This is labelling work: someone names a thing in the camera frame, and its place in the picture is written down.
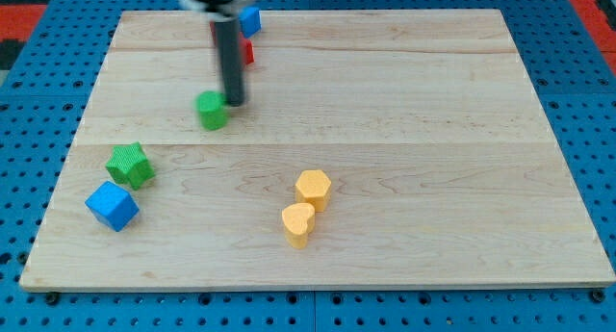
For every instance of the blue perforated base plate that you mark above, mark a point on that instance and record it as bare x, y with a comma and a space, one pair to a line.
51, 52

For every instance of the yellow heart block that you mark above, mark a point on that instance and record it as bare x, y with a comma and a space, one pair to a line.
298, 221

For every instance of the red block behind stick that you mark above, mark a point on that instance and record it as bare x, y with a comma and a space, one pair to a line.
246, 47

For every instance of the blue cube block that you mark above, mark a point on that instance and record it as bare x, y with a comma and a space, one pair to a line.
112, 205

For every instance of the green star block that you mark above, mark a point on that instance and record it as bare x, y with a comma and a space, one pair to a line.
129, 165

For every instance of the wooden board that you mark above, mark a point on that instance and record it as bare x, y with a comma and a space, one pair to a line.
446, 174

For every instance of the yellow hexagon block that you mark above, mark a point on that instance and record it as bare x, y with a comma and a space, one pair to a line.
313, 187

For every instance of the green cylinder block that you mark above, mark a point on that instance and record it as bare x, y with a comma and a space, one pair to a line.
210, 107

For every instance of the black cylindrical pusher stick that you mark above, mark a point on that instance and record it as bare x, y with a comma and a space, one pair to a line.
231, 59

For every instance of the blue block at top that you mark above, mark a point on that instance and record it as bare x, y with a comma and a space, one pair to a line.
250, 20

